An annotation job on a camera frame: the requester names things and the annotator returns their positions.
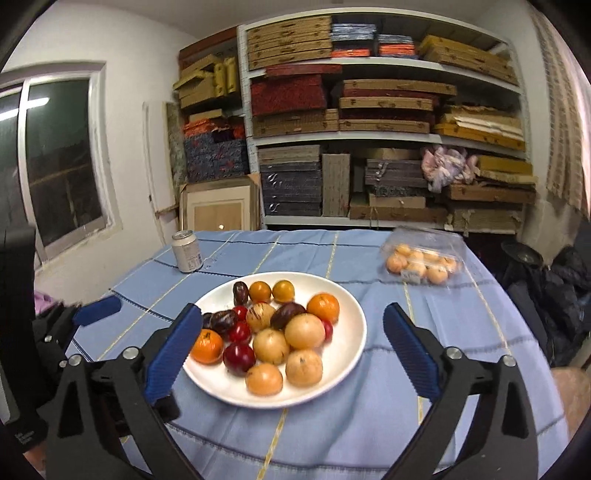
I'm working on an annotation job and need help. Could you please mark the dark purple plum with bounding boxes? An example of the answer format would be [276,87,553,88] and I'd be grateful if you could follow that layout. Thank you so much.
[270,302,307,330]

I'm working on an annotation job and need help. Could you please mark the blue and orange boxes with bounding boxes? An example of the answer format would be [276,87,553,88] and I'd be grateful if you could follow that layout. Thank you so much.
[331,23,419,58]

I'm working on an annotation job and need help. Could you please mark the orange patterned box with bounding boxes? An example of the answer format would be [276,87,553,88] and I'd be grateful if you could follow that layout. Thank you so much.
[182,117,245,141]

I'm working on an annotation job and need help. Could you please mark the speckled yellow fruit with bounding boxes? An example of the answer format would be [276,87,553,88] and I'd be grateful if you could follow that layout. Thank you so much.
[246,303,276,333]

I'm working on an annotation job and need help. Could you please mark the dark window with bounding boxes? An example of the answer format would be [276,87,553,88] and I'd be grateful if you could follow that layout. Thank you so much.
[0,62,123,278]

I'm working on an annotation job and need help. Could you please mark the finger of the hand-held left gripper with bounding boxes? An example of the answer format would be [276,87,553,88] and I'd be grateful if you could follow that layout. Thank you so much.
[44,295,123,352]

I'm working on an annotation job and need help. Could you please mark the stack of dark grey boxes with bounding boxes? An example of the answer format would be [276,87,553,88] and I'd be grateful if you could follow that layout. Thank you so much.
[259,145,323,217]

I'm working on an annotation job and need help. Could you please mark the black jacket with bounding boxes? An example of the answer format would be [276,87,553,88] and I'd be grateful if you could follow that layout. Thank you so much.
[531,247,591,370]

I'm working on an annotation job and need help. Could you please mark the white metal shelving unit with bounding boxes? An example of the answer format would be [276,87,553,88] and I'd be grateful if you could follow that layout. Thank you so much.
[238,9,532,232]

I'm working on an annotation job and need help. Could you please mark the large mandarin orange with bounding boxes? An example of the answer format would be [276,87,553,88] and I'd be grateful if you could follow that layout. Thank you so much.
[191,329,225,365]

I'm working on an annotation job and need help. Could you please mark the stack of yellow boxes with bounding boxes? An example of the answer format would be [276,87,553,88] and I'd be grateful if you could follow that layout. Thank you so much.
[434,105,527,151]

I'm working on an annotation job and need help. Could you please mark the black round object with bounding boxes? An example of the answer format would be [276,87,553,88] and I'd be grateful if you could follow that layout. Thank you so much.
[501,240,541,266]

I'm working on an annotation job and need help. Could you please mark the tan boxes pile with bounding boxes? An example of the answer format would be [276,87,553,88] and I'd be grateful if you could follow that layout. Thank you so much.
[173,53,241,109]

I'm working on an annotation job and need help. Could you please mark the pink cloth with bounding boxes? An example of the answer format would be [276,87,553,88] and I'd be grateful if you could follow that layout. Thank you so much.
[33,291,63,317]

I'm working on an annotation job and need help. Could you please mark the open cardboard box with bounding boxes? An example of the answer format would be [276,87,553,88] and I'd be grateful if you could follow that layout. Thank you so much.
[178,173,262,232]

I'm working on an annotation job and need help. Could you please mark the dark brown fruit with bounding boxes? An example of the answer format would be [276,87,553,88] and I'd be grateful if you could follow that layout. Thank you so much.
[210,309,239,335]

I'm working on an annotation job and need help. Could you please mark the dark red plum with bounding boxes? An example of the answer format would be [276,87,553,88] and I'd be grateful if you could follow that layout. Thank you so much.
[223,343,257,377]

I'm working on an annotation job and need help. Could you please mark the stack of brown flat boxes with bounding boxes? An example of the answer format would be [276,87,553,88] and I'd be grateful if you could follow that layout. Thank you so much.
[338,79,458,134]

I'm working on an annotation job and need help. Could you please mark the group of small oranges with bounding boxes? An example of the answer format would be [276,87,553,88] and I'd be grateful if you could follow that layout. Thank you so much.
[386,243,463,284]

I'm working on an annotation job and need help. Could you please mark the blue plaid tablecloth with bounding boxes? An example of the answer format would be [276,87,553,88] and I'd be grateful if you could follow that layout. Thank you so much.
[65,229,571,480]

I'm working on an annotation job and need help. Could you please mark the small mandarin orange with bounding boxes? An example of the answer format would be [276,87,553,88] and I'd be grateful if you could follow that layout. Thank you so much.
[307,293,341,323]

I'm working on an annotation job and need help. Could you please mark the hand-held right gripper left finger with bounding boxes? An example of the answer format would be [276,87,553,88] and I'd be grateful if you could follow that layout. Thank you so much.
[46,302,204,480]

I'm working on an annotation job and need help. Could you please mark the beige patterned curtain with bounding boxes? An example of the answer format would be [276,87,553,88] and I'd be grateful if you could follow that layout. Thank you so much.
[531,9,589,210]

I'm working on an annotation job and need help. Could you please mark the red patterned boxes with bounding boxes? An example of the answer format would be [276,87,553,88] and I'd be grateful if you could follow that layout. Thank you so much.
[250,65,342,117]

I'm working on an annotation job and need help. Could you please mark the short stack of dark boxes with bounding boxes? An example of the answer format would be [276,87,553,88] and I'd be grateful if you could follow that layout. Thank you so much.
[365,159,430,197]

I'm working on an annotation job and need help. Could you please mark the pink plastic bag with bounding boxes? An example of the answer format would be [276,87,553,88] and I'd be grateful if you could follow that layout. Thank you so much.
[420,144,478,193]

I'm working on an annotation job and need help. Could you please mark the large yellow round fruit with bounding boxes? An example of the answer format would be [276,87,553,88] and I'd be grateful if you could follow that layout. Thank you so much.
[284,313,326,350]

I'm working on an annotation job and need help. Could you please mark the white leaning panel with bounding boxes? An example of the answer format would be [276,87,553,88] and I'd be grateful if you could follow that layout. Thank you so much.
[142,100,181,245]

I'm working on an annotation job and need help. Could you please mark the grey upright board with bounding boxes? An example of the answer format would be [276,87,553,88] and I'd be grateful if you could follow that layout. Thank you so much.
[321,153,351,217]

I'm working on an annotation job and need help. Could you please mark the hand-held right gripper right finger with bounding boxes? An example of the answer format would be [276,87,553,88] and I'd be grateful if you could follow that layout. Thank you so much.
[382,302,539,480]

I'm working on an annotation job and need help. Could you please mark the blue patterned boxes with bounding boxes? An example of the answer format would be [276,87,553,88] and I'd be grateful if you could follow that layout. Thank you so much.
[183,136,250,183]

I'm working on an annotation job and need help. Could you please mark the white plate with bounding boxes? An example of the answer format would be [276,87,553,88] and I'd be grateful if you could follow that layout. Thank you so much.
[182,271,368,409]

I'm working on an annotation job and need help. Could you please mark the stack of tan flat boxes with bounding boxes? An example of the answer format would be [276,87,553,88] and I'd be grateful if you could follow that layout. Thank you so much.
[247,16,333,71]

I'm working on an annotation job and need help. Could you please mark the clear plastic clamshell box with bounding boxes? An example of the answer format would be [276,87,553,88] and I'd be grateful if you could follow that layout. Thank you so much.
[381,226,467,289]

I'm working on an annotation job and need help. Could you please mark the silver drink can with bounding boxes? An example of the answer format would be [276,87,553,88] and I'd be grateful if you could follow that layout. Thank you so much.
[172,229,204,274]

